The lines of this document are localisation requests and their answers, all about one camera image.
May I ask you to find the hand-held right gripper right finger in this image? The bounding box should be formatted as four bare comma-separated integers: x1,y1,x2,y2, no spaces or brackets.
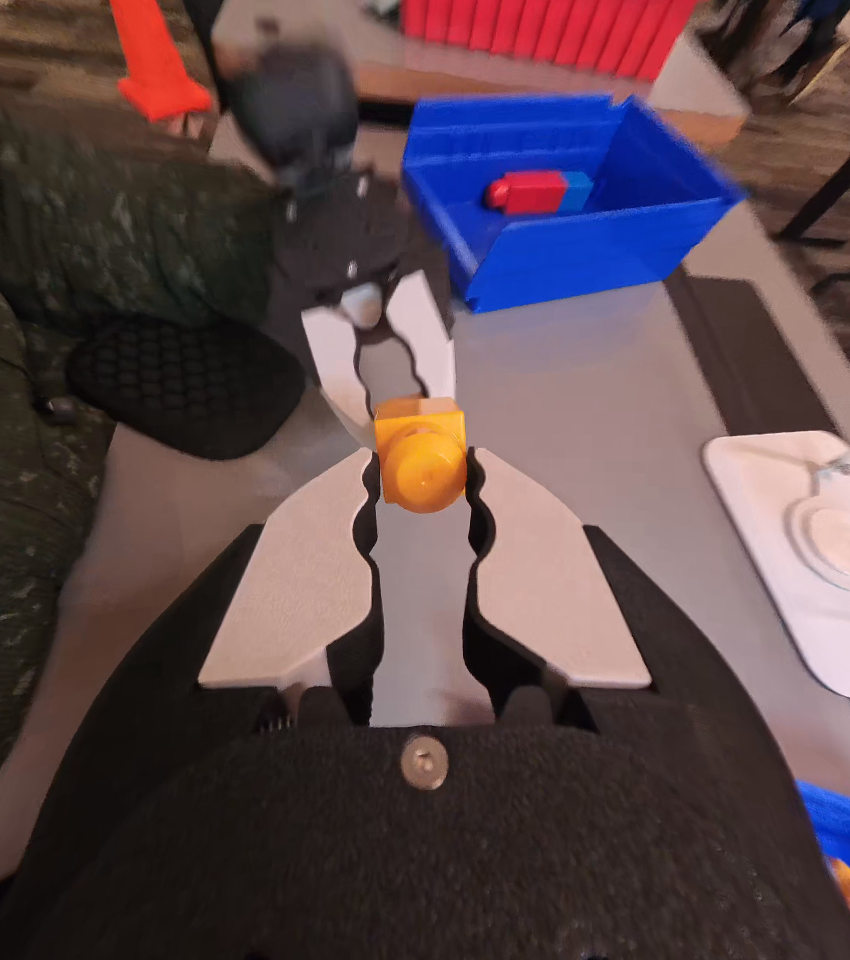
462,447,652,723

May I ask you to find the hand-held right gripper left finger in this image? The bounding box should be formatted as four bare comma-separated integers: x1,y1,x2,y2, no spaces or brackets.
198,448,386,723

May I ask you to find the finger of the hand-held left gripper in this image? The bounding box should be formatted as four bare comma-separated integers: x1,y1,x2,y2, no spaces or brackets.
301,306,378,445
383,270,457,402

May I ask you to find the yellow mega block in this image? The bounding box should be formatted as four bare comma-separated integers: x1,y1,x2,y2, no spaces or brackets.
374,397,468,515

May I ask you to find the red and blue block tower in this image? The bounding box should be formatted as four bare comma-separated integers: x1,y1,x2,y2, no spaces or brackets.
485,171,594,216

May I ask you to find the white document stand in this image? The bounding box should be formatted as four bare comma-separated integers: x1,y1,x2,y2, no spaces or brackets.
702,416,850,700

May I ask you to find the orange traffic cone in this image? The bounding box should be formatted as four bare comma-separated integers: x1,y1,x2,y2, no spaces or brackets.
110,0,213,123

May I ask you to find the red plastic bin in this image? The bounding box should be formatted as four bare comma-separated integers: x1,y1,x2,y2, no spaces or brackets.
401,0,698,82

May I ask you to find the grey table with wooden edge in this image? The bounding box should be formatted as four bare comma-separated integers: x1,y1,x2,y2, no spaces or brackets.
211,0,752,147

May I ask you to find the wooden background desk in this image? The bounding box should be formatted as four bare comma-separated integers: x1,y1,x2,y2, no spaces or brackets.
773,97,850,245

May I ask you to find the black table cable cover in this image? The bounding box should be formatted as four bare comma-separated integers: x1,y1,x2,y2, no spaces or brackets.
665,273,838,436

